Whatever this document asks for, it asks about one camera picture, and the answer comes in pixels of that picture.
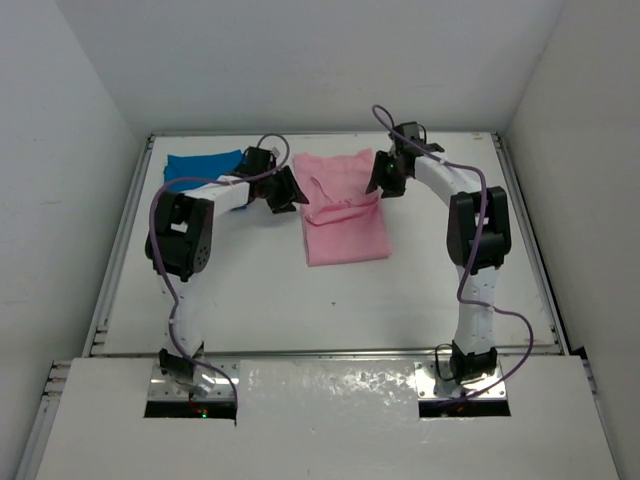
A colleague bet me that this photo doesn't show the pink t shirt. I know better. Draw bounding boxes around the pink t shirt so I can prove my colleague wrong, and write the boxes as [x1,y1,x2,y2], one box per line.
[293,149,392,267]

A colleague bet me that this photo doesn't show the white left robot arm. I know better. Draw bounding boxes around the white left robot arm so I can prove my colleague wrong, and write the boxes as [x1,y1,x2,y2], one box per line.
[145,147,309,385]

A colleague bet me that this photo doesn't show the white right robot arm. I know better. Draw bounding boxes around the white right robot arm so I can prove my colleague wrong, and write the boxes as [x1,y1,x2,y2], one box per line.
[366,151,512,384]

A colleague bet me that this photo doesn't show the blue folded t shirt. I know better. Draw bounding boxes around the blue folded t shirt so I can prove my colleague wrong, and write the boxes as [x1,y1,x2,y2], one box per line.
[154,150,250,217]

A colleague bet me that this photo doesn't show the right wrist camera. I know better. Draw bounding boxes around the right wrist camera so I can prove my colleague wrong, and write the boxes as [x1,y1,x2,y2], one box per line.
[392,122,426,151]

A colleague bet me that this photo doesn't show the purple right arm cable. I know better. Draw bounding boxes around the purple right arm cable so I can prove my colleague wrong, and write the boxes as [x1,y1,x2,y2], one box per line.
[372,104,535,401]

